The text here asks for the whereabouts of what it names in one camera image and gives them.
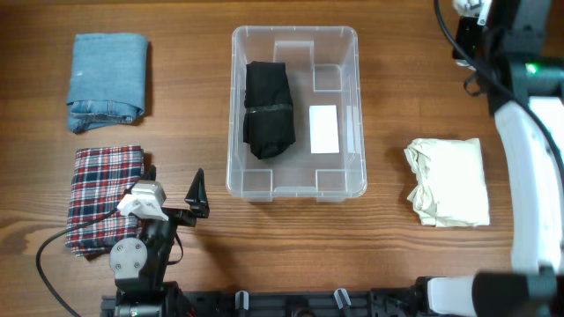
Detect black garment with tape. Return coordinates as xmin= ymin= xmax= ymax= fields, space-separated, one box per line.
xmin=243 ymin=61 xmax=296 ymax=159

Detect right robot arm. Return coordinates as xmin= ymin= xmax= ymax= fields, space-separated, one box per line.
xmin=418 ymin=0 xmax=563 ymax=316

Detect folded red plaid shirt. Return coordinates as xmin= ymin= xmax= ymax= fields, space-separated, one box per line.
xmin=65 ymin=145 xmax=144 ymax=256

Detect folded blue denim jeans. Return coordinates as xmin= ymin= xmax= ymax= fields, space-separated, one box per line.
xmin=66 ymin=33 xmax=148 ymax=134

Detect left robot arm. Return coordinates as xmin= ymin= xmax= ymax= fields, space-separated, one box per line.
xmin=100 ymin=166 xmax=210 ymax=317

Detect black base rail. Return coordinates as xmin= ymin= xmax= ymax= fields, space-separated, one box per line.
xmin=100 ymin=288 xmax=424 ymax=317

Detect clear plastic storage container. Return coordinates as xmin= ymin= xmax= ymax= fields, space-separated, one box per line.
xmin=226 ymin=26 xmax=367 ymax=202

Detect white label in container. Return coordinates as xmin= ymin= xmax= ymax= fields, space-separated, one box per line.
xmin=309 ymin=105 xmax=339 ymax=154

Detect cream garment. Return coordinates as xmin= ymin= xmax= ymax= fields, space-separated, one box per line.
xmin=404 ymin=138 xmax=490 ymax=227

